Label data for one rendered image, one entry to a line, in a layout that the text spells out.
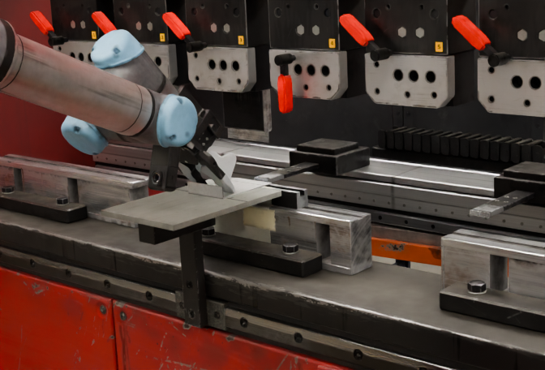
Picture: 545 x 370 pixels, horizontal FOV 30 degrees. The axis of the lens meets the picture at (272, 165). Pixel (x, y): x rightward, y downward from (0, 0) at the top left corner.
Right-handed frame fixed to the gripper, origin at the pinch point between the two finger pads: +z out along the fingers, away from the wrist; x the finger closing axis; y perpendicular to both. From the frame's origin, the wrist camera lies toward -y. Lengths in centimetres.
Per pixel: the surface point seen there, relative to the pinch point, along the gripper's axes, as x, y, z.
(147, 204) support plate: 4.5, -9.6, -7.3
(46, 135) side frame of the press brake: 85, 18, 19
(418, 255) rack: 71, 84, 163
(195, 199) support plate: 0.0, -4.1, -2.6
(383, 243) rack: 85, 84, 160
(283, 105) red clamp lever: -15.9, 11.2, -11.3
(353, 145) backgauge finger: -5.4, 27.1, 20.1
